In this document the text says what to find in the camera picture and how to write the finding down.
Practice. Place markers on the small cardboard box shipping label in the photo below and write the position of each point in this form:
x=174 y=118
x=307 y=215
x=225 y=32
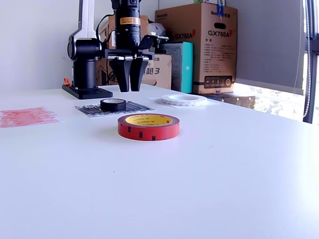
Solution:
x=144 y=25

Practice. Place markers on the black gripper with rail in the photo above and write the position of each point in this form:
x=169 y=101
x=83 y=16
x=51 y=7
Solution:
x=124 y=43

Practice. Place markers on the blue tape strip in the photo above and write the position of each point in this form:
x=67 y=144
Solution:
x=220 y=10

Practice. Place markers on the white tape roll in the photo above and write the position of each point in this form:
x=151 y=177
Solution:
x=184 y=102

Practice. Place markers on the grey roller blind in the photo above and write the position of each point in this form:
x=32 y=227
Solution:
x=269 y=37

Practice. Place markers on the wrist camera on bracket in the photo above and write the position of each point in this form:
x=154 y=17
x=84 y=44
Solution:
x=147 y=42

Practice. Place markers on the white plastic bag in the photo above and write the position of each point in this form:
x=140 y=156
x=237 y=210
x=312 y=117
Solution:
x=157 y=28

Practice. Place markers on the black tape roll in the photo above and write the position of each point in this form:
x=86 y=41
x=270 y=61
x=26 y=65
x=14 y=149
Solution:
x=113 y=106

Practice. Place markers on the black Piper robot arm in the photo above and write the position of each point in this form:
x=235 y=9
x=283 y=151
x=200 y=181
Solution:
x=84 y=72

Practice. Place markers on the orange clamp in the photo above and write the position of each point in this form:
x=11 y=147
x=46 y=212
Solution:
x=66 y=81

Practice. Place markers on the red tape roll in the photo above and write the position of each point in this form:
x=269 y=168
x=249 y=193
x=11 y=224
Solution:
x=149 y=130

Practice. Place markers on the green carton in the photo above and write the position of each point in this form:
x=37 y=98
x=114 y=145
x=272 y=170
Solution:
x=198 y=1

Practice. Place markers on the blank white paper sheet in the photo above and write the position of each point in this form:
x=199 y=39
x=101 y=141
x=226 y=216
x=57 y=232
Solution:
x=214 y=102

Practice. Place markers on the dark window frame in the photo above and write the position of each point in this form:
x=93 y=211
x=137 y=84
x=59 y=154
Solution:
x=312 y=99

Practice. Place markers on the red scribbled paper sheet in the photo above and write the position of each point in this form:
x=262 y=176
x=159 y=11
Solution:
x=27 y=117

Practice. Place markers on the cardboard box with Chinese print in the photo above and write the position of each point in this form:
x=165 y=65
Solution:
x=159 y=74

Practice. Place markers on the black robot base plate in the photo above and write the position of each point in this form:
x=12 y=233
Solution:
x=87 y=93

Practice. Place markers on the large GX760A cardboard box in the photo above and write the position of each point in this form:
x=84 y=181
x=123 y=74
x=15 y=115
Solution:
x=199 y=62

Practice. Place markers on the teal carton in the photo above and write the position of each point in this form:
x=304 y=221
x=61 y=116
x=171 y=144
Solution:
x=187 y=67

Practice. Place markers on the black scribbled paper sheet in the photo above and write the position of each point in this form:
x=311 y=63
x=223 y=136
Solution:
x=139 y=108

